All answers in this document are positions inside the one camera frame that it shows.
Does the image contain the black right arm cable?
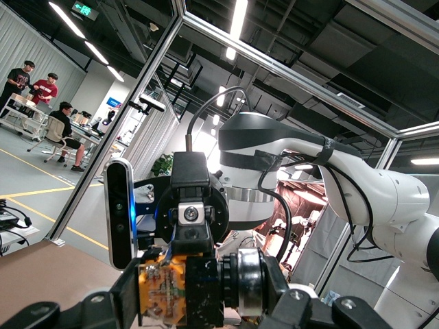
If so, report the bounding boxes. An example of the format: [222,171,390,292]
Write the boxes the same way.
[186,86,254,154]

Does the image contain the black cables on shelf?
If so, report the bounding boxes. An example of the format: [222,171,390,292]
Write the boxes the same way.
[0,197,34,257]

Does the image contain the aluminium frame beam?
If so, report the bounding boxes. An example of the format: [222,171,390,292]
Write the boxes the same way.
[180,12,404,136]

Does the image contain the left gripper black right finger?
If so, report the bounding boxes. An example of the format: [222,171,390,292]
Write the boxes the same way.
[257,255,414,329]

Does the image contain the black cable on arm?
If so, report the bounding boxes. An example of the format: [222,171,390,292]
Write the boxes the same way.
[322,160,396,264]
[257,154,293,264]

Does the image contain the standing person in black shirt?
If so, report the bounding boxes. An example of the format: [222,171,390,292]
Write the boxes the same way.
[0,60,36,119]

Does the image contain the person in red shirt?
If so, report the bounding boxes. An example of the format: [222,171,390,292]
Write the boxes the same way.
[29,72,60,106]

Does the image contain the long strip light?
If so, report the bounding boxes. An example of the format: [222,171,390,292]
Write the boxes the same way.
[84,40,110,66]
[47,1,87,40]
[228,0,249,41]
[106,64,126,83]

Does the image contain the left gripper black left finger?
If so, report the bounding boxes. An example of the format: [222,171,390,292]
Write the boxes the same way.
[0,256,141,329]

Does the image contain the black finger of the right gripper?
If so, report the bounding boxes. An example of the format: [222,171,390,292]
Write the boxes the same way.
[170,224,217,258]

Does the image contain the seated person in black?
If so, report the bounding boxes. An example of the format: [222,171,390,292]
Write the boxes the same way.
[47,101,86,173]

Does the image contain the green potted plant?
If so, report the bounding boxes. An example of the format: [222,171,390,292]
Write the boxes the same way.
[150,152,175,178]

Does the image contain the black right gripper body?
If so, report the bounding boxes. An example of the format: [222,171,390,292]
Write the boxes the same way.
[154,184,230,249]

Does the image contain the white work table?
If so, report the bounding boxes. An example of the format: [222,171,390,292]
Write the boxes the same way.
[0,92,49,142]

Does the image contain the black velcro strap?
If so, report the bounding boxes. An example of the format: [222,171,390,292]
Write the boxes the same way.
[314,134,337,168]

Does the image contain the black camera on frame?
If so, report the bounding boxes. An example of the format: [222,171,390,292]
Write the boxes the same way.
[128,93,167,117]

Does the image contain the green exit sign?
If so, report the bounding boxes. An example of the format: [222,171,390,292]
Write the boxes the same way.
[71,1,101,22]

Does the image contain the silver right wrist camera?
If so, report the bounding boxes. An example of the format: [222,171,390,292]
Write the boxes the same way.
[104,158,139,271]

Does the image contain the small square silver camera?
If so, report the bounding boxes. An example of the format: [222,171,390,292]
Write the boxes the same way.
[177,202,207,226]

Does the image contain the white office chair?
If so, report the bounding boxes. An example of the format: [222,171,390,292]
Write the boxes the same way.
[26,115,75,165]

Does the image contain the white ribbed partition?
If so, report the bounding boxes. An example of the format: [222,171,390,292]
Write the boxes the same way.
[127,90,180,181]

